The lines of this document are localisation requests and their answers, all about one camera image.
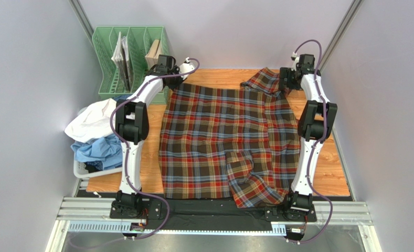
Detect plaid long sleeve shirt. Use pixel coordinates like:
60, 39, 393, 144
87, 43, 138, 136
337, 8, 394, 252
158, 68, 300, 208

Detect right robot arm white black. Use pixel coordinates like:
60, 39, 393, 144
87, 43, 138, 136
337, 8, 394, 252
280, 52, 338, 221

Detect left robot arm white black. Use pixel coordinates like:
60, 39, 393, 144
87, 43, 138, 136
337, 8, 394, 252
110, 55, 199, 219

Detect beige book in organizer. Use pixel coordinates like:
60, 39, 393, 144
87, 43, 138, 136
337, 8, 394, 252
145, 39, 162, 69

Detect dark blue patterned shirt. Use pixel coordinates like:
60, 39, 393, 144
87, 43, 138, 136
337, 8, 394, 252
112, 94, 131, 101

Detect magazines in organizer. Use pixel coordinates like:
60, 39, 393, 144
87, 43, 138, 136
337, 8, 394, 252
111, 32, 134, 92

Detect green plastic file organizer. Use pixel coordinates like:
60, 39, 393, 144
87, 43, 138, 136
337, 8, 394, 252
92, 26, 169, 100

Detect white shirt in basket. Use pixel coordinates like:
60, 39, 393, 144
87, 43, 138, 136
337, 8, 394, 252
64, 99, 116, 143

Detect light blue shirt in basket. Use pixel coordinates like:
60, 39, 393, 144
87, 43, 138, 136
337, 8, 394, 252
71, 134, 123, 171

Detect white laundry basket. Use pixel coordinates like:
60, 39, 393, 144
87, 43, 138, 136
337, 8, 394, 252
73, 107, 122, 179

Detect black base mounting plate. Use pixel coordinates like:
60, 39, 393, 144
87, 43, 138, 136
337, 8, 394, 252
101, 192, 317, 232

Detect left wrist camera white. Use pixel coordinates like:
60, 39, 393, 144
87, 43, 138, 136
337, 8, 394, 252
179, 58, 195, 80

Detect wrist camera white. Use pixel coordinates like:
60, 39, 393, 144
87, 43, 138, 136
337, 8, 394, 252
291, 51, 299, 71
179, 58, 195, 80

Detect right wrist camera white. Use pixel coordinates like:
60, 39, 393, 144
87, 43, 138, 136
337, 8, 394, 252
291, 51, 299, 71

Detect aluminium frame rail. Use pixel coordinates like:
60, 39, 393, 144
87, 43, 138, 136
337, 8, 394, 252
57, 193, 381, 251

